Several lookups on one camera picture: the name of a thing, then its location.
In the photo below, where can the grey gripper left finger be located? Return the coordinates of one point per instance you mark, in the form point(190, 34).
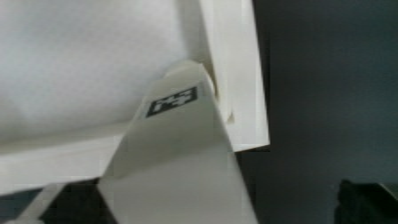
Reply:
point(39, 205)

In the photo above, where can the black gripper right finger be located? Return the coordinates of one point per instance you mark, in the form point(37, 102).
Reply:
point(366, 203)

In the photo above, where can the white desk top tray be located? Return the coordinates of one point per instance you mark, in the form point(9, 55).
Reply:
point(87, 49)

